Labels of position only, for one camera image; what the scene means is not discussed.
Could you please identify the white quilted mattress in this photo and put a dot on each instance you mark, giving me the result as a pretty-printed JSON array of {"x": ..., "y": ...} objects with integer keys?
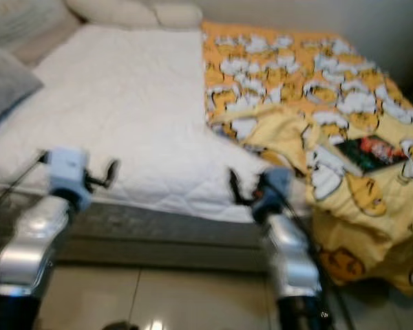
[{"x": 131, "y": 124}]

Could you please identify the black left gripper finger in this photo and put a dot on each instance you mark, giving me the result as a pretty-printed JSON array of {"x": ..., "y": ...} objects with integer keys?
[{"x": 113, "y": 172}]

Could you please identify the grey pillow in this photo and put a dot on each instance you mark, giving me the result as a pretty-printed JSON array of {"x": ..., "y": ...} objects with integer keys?
[{"x": 7, "y": 82}]

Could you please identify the small cream pillow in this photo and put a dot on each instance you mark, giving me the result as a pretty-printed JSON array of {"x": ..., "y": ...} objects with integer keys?
[{"x": 177, "y": 15}]

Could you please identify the grey bed base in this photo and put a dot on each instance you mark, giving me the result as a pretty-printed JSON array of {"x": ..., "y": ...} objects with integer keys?
[{"x": 165, "y": 237}]

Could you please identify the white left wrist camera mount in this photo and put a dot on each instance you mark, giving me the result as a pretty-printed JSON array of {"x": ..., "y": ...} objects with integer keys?
[{"x": 67, "y": 167}]

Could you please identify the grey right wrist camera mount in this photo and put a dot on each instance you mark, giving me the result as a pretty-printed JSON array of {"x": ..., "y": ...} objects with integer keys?
[{"x": 279, "y": 180}]

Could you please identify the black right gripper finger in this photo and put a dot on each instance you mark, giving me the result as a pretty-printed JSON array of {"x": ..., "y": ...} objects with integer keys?
[{"x": 234, "y": 185}]

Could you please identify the grey white patterned duvet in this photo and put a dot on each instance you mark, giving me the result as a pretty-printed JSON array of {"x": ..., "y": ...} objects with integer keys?
[{"x": 27, "y": 20}]

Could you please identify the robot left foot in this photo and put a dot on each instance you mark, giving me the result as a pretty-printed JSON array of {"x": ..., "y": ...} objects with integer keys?
[{"x": 120, "y": 326}]

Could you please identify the cream bolster pillow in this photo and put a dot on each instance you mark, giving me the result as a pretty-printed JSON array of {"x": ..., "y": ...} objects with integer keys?
[{"x": 110, "y": 10}]

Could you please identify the dark cover book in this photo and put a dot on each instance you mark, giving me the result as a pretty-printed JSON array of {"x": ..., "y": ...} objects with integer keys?
[{"x": 372, "y": 152}]

